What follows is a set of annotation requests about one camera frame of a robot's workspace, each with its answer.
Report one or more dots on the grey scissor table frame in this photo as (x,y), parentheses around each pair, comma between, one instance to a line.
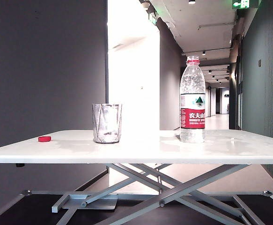
(173,197)

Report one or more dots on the small green exit sign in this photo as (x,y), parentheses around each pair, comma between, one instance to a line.
(153,18)

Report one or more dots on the round ceiling spotlight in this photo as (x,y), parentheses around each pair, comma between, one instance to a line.
(192,2)

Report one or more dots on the red bottle cap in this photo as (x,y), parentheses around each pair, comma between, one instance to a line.
(45,139)

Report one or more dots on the large green exit sign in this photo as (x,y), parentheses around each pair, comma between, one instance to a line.
(245,3)

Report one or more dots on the clear water bottle red label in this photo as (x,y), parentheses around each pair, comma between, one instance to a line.
(192,117)

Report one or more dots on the black table underside knob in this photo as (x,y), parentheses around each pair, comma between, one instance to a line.
(20,165)

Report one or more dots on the grey wall plate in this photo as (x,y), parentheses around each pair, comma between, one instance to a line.
(259,62)

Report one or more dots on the clear faceted glass mug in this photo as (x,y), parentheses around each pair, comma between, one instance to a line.
(107,124)

